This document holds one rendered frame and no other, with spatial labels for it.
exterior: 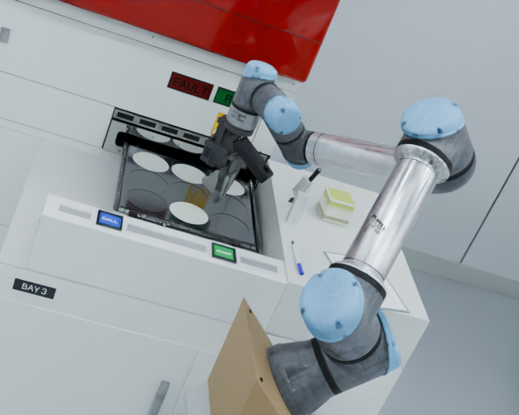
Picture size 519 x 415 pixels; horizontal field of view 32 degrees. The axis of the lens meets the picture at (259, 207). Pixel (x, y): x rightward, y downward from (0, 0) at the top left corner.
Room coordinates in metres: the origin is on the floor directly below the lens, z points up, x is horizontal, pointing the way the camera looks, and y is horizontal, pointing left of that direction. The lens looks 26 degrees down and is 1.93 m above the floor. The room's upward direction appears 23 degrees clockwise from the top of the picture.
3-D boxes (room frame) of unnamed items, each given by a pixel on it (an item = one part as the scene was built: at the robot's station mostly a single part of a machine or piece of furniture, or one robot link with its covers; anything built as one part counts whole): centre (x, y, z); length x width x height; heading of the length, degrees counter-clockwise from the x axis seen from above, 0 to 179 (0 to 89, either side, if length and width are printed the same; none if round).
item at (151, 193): (2.07, 0.18, 0.90); 0.34 x 0.34 x 0.01; 14
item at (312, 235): (2.07, -0.22, 0.89); 0.62 x 0.35 x 0.14; 14
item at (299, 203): (2.03, -0.08, 1.03); 0.06 x 0.04 x 0.13; 14
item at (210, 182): (1.94, 0.13, 1.01); 0.06 x 0.03 x 0.09; 74
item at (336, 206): (2.13, -0.18, 1.00); 0.07 x 0.07 x 0.07; 18
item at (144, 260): (1.70, 0.16, 0.89); 0.55 x 0.09 x 0.14; 104
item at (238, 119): (1.95, 0.12, 1.19); 0.08 x 0.08 x 0.05
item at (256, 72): (1.95, 0.12, 1.27); 0.09 x 0.08 x 0.11; 41
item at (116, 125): (2.27, 0.25, 0.89); 0.44 x 0.02 x 0.10; 104
